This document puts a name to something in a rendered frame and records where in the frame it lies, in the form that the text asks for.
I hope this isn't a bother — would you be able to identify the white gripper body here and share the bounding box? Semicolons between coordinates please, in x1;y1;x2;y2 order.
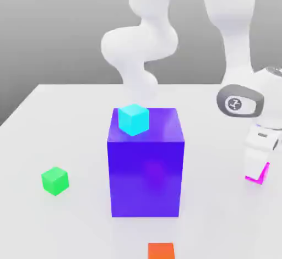
243;147;271;180

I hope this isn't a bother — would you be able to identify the small magenta cube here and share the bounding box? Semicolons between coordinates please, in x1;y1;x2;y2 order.
244;162;270;185

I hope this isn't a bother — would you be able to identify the small orange cube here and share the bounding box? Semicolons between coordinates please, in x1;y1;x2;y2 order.
148;243;176;259

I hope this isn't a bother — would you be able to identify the small cyan cube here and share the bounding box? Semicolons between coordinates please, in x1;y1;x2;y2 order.
117;103;150;137

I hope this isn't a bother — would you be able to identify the small green cube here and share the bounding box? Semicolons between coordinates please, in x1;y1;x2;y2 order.
41;166;70;197

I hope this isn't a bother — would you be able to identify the large blue box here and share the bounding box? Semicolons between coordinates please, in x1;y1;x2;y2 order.
106;107;185;218

